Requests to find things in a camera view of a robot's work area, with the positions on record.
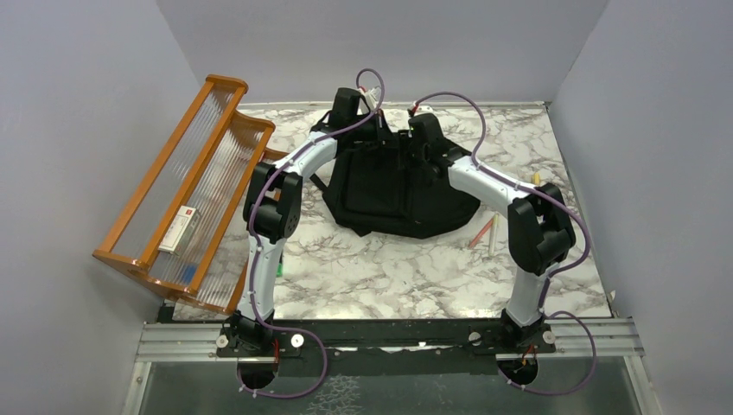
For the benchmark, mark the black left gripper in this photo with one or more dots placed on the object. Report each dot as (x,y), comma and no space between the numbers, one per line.
(375,130)

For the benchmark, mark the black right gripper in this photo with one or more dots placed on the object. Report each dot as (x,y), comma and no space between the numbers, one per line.
(410,137)

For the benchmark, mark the black student backpack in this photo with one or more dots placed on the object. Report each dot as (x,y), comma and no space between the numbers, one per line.
(366,192)

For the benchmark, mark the green black marker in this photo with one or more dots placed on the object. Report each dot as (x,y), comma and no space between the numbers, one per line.
(280,267)

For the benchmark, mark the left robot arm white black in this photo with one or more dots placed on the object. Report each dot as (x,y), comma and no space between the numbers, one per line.
(272,212)

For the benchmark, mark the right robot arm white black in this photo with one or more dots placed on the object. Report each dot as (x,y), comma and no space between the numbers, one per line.
(540,234)

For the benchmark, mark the white pencil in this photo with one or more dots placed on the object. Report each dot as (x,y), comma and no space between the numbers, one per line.
(493,235)

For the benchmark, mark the orange pencil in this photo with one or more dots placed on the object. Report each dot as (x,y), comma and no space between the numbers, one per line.
(477,239)

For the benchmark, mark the white red small box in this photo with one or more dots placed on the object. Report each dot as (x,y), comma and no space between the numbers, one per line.
(180,232)

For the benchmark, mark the orange wooden rack shelf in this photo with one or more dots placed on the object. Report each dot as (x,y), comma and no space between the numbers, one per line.
(206,164)

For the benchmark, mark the blue eraser in rack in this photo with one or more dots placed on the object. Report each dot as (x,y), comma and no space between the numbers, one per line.
(188,273)

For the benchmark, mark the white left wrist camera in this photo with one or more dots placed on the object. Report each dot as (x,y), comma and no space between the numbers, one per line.
(372,97)

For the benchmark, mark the black metal base rail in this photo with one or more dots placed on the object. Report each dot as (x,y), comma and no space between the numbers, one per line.
(375,347)

